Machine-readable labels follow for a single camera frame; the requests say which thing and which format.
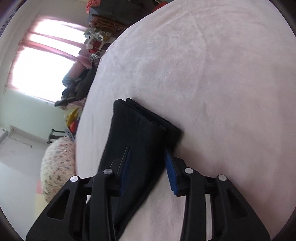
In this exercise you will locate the pile of dark clothes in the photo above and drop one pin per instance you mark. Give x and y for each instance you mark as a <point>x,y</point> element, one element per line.
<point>76,89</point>

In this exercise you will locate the rolled bear print duvet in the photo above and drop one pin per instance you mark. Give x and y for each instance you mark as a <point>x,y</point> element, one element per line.
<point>57,166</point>

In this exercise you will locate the yellow red plush toy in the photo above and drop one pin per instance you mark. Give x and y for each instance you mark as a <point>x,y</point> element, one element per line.
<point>72,120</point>

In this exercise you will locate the wooden chair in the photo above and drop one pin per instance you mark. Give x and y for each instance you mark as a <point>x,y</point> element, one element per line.
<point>106,24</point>

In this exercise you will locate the black pants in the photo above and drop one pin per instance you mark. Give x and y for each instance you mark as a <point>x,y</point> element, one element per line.
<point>150,137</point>

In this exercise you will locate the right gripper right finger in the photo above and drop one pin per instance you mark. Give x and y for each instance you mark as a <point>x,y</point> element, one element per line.
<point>214,209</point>

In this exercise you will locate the cluttered desk items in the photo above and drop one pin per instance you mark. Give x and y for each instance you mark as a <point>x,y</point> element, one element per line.
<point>97,42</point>

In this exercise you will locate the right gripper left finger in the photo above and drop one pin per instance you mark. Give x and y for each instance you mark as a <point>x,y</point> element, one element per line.
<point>81,210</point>

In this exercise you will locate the pink window curtain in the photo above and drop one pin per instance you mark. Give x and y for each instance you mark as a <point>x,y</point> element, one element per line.
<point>45,54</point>

